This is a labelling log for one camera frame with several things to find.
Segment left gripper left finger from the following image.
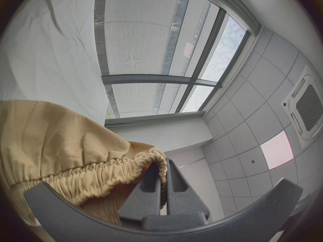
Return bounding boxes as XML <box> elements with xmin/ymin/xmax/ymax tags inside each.
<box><xmin>118</xmin><ymin>160</ymin><xmax>162</xmax><ymax>219</ymax></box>

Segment white ceiling air vent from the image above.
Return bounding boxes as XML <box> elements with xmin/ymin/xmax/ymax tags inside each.
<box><xmin>281</xmin><ymin>65</ymin><xmax>323</xmax><ymax>149</ymax></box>

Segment square ceiling light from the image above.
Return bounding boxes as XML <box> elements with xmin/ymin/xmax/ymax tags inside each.
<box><xmin>260</xmin><ymin>131</ymin><xmax>294</xmax><ymax>170</ymax></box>

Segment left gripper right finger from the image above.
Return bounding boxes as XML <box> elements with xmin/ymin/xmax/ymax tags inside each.
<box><xmin>165</xmin><ymin>157</ymin><xmax>210</xmax><ymax>221</ymax></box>

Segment bed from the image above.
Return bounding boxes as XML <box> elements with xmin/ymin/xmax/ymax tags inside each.
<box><xmin>0</xmin><ymin>0</ymin><xmax>107</xmax><ymax>128</ymax></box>

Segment tan shorts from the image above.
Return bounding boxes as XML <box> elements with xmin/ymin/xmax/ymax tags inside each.
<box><xmin>0</xmin><ymin>100</ymin><xmax>168</xmax><ymax>227</ymax></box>

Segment window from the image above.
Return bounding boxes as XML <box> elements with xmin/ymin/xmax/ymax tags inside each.
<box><xmin>93</xmin><ymin>0</ymin><xmax>263</xmax><ymax>125</ymax></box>

